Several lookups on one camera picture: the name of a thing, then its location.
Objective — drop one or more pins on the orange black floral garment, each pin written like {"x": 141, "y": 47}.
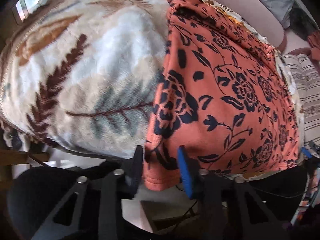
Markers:
{"x": 219, "y": 96}

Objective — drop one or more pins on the black furry item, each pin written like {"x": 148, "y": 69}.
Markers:
{"x": 300, "y": 23}

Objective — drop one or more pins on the striped beige cushion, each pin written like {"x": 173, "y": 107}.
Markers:
{"x": 306, "y": 78}

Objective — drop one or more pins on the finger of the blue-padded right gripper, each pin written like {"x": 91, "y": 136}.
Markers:
{"x": 306, "y": 153}

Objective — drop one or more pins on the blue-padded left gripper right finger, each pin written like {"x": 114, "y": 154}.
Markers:
{"x": 229, "y": 209}

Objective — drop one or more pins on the cream leaf-pattern blanket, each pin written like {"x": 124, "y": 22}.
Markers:
{"x": 81, "y": 74}

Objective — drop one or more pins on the pink quilted bolster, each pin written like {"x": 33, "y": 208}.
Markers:
{"x": 262, "y": 20}

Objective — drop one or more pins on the salmon pink cloth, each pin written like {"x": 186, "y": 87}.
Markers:
{"x": 314, "y": 42}

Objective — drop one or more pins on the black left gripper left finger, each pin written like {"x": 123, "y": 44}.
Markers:
{"x": 92, "y": 209}

